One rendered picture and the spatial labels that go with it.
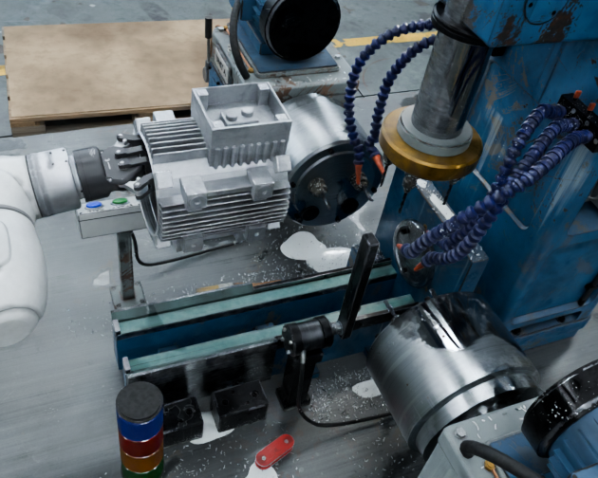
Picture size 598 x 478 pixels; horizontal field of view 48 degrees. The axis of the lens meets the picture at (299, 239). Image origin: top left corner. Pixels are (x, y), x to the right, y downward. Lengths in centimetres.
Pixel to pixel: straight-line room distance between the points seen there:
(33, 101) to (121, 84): 41
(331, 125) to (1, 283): 85
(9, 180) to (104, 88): 242
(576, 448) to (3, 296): 69
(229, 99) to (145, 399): 45
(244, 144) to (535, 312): 82
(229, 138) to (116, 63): 261
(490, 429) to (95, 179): 66
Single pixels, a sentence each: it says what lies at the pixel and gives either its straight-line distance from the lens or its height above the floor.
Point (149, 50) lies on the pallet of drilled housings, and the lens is 366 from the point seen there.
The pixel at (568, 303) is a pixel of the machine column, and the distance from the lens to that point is 160.
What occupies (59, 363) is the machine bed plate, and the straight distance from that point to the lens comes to 147.
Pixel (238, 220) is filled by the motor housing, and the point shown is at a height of 129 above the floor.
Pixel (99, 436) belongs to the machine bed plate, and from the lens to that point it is 138.
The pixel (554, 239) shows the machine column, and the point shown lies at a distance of 132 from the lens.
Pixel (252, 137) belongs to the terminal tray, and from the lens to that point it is 98.
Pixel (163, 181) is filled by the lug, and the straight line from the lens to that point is 95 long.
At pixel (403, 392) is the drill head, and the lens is 114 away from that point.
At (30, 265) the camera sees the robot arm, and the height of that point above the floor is 137.
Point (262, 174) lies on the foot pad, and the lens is 99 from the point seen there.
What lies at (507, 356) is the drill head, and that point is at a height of 116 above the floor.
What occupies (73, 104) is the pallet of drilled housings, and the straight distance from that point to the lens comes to 326.
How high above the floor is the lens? 200
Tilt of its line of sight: 45 degrees down
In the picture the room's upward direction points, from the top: 11 degrees clockwise
